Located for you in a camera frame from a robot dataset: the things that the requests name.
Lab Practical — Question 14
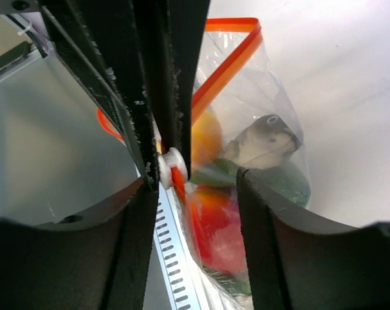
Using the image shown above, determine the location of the grey toy fish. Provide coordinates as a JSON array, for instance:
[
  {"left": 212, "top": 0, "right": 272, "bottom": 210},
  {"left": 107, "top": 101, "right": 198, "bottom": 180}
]
[{"left": 220, "top": 114, "right": 302, "bottom": 170}]

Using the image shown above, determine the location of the clear orange zip top bag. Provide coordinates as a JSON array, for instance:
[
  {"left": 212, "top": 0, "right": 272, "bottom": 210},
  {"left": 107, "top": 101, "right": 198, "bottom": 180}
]
[{"left": 96, "top": 17, "right": 312, "bottom": 310}]

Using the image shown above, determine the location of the red chili pepper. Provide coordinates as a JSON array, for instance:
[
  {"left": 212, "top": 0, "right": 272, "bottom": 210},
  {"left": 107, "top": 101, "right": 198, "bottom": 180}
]
[{"left": 188, "top": 185, "right": 247, "bottom": 274}]

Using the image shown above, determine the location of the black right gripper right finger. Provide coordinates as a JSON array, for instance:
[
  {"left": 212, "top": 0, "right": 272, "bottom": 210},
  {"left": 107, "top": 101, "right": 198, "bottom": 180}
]
[{"left": 236, "top": 168, "right": 390, "bottom": 309}]

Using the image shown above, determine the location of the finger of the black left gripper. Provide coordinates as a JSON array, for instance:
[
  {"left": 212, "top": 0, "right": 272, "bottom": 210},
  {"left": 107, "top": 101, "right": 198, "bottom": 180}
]
[
  {"left": 39, "top": 1, "right": 159, "bottom": 191},
  {"left": 131, "top": 0, "right": 210, "bottom": 171}
]

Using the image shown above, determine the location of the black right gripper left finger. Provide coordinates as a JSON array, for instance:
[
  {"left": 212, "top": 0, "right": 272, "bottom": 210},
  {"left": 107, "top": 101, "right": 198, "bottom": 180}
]
[{"left": 0, "top": 179, "right": 158, "bottom": 309}]

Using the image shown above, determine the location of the yellow orange bell pepper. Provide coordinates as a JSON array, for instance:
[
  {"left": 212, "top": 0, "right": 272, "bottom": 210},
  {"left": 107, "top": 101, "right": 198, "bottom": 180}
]
[{"left": 191, "top": 110, "right": 222, "bottom": 165}]

